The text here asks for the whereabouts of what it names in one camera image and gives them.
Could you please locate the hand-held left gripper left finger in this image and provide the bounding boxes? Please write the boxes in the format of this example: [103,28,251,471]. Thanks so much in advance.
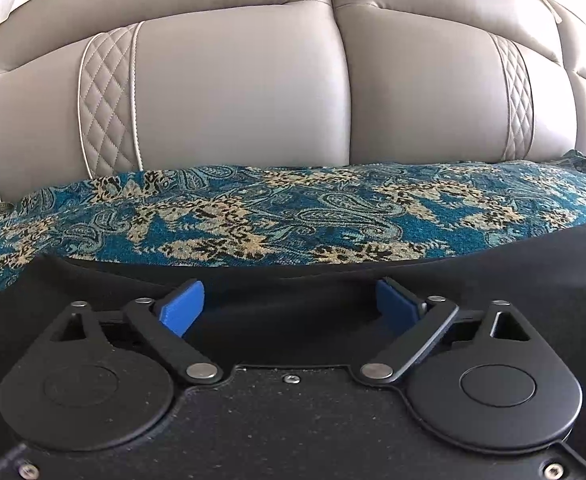
[54,279,224,387]

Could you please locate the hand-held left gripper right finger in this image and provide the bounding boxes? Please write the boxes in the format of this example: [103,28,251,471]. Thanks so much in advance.
[357,276,534,386]

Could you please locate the black pants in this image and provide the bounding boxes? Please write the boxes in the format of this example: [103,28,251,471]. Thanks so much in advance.
[0,217,586,471]

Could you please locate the teal paisley blanket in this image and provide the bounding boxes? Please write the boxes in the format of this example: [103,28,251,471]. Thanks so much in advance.
[0,149,586,297]

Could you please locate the beige leather sofa backrest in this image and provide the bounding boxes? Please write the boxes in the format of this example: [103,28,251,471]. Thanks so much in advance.
[0,0,586,203]

